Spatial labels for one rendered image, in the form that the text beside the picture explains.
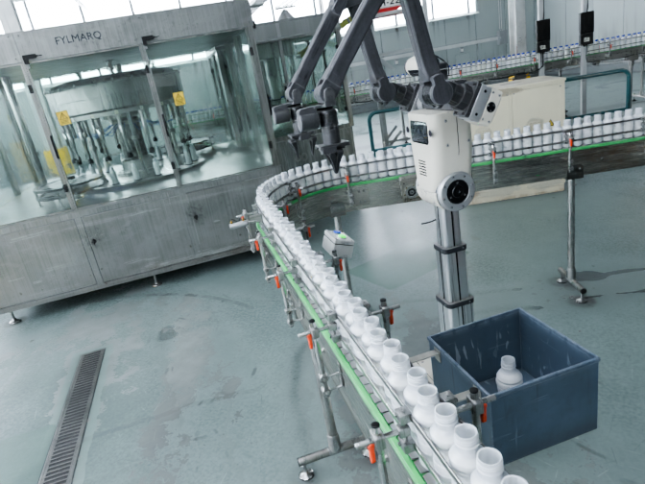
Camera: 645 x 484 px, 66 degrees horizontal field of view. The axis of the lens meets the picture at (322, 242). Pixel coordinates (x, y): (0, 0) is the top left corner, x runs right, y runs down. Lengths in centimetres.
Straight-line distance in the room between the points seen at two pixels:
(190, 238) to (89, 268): 92
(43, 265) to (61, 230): 35
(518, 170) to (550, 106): 251
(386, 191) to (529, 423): 208
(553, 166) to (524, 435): 227
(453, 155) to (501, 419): 102
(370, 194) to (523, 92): 286
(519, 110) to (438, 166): 378
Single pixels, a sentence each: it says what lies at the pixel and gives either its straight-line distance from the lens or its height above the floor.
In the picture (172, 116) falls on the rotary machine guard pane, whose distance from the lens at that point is 471.
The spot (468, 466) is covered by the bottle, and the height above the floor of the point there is 112.
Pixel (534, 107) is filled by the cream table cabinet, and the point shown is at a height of 94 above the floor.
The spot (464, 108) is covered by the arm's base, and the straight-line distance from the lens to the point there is 182.
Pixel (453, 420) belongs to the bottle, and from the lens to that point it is 91.
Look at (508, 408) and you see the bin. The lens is 135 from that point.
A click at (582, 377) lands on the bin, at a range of 144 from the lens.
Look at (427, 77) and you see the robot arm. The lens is 174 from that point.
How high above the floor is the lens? 175
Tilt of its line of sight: 20 degrees down
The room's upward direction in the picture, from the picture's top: 10 degrees counter-clockwise
